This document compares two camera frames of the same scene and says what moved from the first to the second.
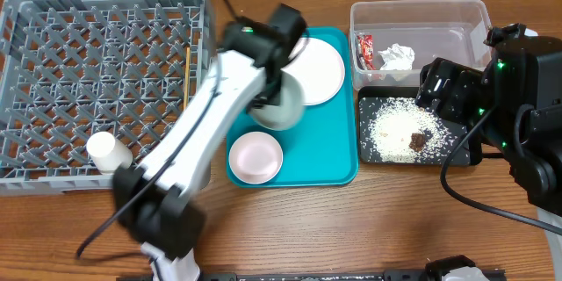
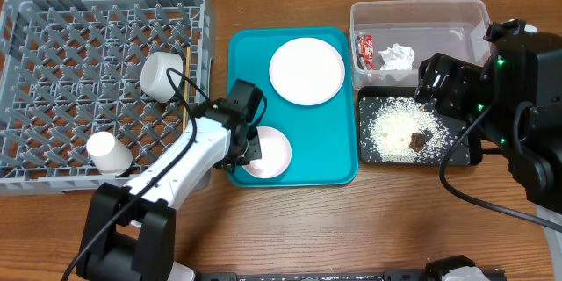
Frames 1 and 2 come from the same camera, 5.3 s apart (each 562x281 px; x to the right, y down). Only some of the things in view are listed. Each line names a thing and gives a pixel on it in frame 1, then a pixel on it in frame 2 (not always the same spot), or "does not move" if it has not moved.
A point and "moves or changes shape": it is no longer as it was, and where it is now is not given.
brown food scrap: (417, 140) does not move
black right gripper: (464, 81) does not move
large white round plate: (319, 67) does not move
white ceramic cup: (106, 152) does not move
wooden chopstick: (186, 77) does not move
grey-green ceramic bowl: (291, 105) -> (154, 81)
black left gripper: (272, 97) -> (255, 150)
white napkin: (397, 57) does not move
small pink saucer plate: (255, 157) moves or changes shape
